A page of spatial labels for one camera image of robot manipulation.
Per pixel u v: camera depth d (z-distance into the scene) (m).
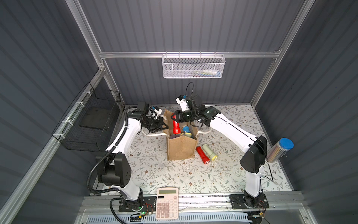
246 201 0.67
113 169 0.44
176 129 0.77
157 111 0.79
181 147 0.84
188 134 0.88
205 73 0.91
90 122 0.73
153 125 0.71
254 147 0.48
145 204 0.72
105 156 0.43
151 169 0.86
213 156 0.87
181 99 0.71
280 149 0.77
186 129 0.97
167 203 0.72
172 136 0.78
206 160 0.87
